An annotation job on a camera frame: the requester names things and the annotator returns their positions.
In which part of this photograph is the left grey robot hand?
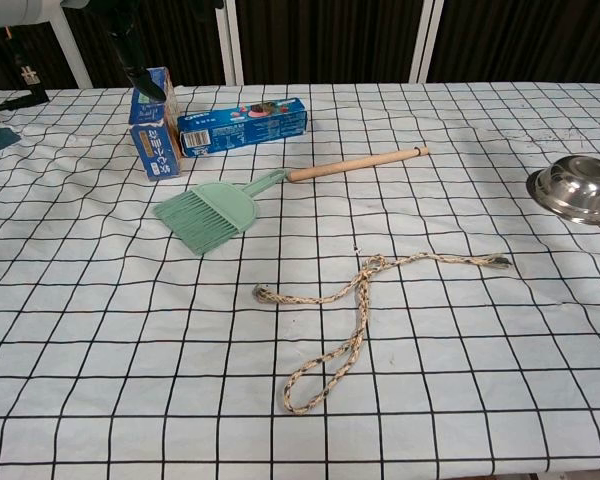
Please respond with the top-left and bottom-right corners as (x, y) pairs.
(102, 0), (167, 101)

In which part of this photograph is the stainless steel bowl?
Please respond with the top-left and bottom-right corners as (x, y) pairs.
(524, 154), (600, 226)

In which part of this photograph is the white double partition post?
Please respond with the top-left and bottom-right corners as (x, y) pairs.
(214, 0), (245, 86)

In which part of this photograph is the tall blue carton box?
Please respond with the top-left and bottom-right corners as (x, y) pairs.
(128, 66), (184, 182)

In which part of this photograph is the green brush with wooden handle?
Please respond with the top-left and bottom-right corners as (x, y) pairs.
(153, 143), (431, 257)

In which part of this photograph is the beige braided rope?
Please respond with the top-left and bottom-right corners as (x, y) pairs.
(252, 253), (512, 416)

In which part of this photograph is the black strap with white marks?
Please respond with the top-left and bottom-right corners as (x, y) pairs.
(0, 49), (49, 114)

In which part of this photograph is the blue Oreo cookie box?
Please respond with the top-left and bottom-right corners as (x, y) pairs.
(176, 96), (310, 158)

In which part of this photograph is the white black-checked tablecloth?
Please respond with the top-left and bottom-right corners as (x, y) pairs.
(0, 81), (600, 480)

